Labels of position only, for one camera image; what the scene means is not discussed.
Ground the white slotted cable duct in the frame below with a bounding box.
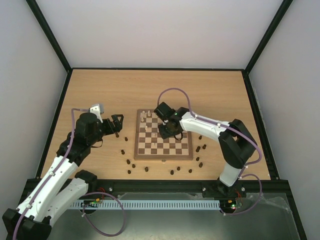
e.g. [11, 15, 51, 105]
[85, 200, 221, 211]

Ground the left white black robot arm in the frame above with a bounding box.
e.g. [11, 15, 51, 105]
[2, 109, 124, 240]

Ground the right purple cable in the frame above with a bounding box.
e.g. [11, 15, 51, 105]
[157, 87, 263, 216]

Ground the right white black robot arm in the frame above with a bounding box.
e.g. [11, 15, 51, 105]
[153, 102, 262, 196]

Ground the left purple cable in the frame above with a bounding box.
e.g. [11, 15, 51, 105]
[12, 107, 126, 240]

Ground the wooden chess board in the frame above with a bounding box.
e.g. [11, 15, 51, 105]
[133, 109, 193, 162]

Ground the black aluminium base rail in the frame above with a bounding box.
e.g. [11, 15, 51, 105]
[24, 178, 291, 198]

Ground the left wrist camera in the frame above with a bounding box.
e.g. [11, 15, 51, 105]
[89, 103, 104, 123]

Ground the purple cable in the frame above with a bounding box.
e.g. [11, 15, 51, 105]
[157, 87, 263, 216]
[12, 107, 126, 240]

